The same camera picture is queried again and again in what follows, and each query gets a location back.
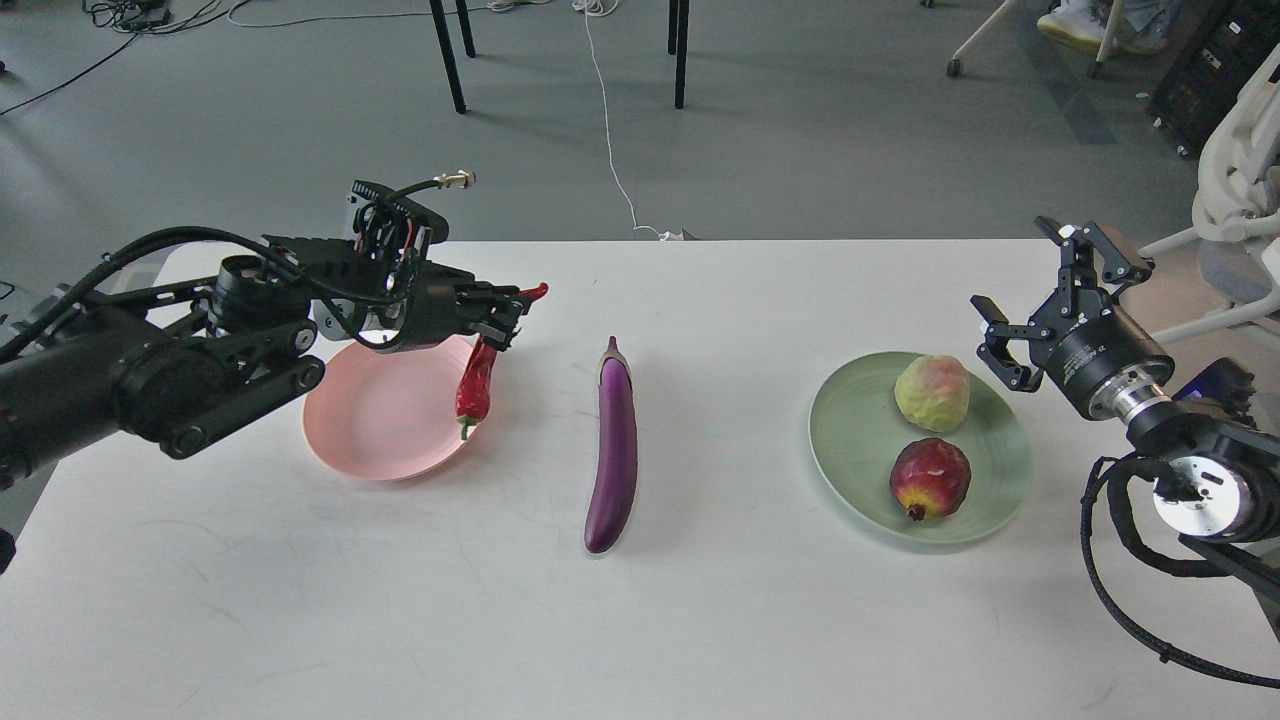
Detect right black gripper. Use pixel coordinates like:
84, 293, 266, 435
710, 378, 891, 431
970, 217, 1176, 421

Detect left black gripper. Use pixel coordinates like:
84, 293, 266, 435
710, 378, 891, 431
387, 263, 531, 351

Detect red chili pepper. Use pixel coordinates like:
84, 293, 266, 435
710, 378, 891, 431
454, 340, 500, 442

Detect green-pink guava fruit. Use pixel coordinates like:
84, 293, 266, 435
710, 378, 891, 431
893, 355, 972, 434

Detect red pomegranate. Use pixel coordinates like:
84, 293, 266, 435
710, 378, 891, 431
888, 437, 972, 521

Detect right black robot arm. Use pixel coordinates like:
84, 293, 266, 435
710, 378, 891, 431
972, 217, 1277, 688

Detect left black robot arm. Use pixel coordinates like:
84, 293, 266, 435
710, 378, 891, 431
1, 170, 534, 488

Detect pink plate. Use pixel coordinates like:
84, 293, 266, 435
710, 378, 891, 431
301, 337, 472, 482

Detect white office chair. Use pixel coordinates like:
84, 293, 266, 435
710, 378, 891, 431
1139, 49, 1279, 346

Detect purple eggplant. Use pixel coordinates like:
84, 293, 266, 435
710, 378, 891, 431
584, 336, 639, 553

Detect white rolling chair base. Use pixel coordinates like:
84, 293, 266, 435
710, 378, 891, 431
942, 1, 1133, 81

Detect person's white shoe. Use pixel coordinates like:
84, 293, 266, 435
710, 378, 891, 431
1036, 1, 1181, 56

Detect black equipment case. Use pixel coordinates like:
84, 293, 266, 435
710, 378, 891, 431
1147, 1, 1279, 158

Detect black table legs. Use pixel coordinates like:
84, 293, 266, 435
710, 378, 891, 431
428, 1, 691, 115

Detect white cable on floor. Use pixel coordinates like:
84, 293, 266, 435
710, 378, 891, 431
572, 0, 695, 243

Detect black cables on floor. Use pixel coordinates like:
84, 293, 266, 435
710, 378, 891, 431
0, 0, 251, 117

